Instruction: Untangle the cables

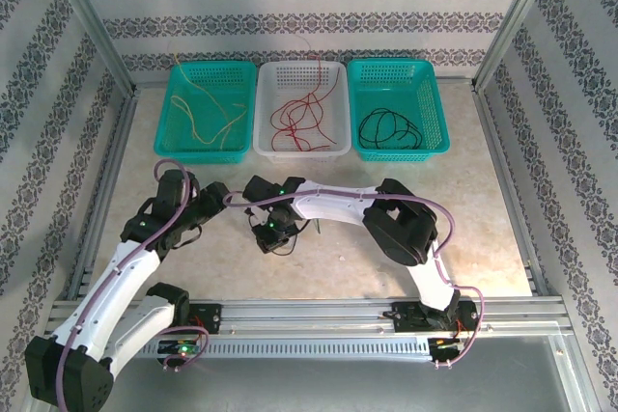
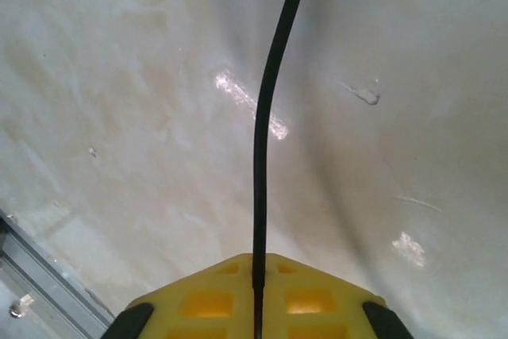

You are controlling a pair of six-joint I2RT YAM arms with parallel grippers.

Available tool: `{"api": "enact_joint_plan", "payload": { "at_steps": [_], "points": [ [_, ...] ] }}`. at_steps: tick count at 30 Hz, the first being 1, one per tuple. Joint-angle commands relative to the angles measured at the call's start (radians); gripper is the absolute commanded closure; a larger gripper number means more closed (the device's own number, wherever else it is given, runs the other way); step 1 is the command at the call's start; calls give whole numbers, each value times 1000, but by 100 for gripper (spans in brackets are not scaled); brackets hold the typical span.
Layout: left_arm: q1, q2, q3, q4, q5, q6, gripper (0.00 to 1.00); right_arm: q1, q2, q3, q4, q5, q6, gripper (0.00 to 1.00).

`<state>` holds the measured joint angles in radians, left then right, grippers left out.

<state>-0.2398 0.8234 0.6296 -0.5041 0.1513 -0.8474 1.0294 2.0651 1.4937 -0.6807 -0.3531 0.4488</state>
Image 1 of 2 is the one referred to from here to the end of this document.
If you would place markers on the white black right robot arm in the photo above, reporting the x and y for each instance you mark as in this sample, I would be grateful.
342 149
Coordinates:
401 228

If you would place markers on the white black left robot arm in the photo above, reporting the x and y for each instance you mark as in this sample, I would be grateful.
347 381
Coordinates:
120 277

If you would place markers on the small black circuit board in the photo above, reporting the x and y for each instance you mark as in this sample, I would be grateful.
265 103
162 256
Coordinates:
181 348
446 343

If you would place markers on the teal plastic basket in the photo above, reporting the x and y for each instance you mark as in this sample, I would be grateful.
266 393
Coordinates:
212 79
396 89

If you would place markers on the white plastic basket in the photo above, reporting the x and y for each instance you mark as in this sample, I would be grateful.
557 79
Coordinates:
299 79

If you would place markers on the grey metal panel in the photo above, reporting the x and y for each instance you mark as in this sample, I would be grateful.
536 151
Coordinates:
309 388

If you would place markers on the aluminium table side rail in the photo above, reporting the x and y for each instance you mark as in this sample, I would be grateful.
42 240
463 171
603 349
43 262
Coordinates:
103 190
512 190

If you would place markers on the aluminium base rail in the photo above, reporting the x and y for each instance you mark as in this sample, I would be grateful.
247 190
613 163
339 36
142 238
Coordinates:
309 313

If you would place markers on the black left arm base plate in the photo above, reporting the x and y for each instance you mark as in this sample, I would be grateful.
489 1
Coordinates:
210 318

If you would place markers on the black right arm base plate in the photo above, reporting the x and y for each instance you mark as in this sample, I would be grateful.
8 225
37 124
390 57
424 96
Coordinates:
408 318

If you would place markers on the aluminium frame post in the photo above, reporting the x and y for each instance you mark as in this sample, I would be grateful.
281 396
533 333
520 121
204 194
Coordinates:
89 16
519 16

